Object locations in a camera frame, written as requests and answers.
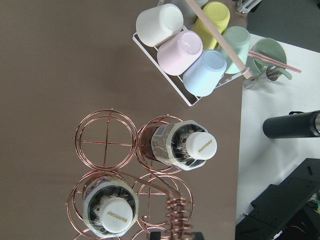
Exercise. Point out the light blue plastic cup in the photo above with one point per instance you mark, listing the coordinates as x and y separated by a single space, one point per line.
201 78

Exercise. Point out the wooden rack handle rod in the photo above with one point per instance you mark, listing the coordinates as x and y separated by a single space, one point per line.
217 35

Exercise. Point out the white cup rack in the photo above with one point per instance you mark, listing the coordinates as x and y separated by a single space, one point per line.
177 81

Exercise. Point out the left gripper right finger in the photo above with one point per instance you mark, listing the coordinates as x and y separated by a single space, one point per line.
197 235

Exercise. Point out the black foam case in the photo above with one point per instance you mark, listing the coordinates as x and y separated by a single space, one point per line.
285 211

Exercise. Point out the black thermos flask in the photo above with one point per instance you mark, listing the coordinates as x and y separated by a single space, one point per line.
296 124

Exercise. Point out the white plastic cup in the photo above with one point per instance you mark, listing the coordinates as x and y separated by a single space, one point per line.
158 24

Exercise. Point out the steel jigger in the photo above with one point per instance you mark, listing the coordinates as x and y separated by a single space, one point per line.
270 74

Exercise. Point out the pink plastic cup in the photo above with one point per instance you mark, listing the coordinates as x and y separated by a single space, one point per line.
177 54

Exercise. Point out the tea bottle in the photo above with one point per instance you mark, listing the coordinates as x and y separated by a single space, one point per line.
110 206
186 145

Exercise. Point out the copper wire bottle basket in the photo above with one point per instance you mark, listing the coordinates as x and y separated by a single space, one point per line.
107 141

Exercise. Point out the green plastic cup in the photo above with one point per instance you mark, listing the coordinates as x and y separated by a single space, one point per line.
239 40

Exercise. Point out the yellow plastic cup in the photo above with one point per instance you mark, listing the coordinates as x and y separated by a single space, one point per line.
219 15

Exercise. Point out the green bowl with chopsticks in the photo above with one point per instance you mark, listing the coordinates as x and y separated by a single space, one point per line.
268 52

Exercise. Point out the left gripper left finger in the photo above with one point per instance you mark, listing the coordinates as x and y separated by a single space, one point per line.
156 235

